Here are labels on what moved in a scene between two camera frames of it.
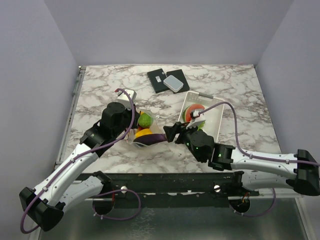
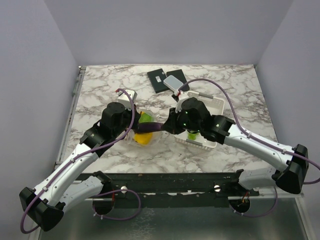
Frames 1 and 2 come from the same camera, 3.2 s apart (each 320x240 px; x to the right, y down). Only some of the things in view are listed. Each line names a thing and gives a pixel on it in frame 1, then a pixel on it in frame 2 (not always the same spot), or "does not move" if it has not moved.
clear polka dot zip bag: [148, 131] does not move
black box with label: [157, 77] does not move
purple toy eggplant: [150, 139] -> [147, 127]
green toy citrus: [145, 120] does not move
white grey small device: [173, 83] does not move
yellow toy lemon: [142, 132] -> [143, 138]
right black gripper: [171, 131] -> [171, 124]
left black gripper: [137, 115] does not move
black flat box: [179, 75] does not move
